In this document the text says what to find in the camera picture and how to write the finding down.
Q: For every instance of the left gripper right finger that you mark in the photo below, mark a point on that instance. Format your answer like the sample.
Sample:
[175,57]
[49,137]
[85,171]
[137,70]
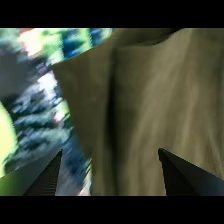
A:
[186,180]

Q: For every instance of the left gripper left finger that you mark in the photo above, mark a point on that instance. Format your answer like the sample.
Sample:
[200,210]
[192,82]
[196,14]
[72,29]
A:
[43,181]

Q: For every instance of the olive green garment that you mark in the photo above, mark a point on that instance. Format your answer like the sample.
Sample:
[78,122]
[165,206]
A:
[150,100]

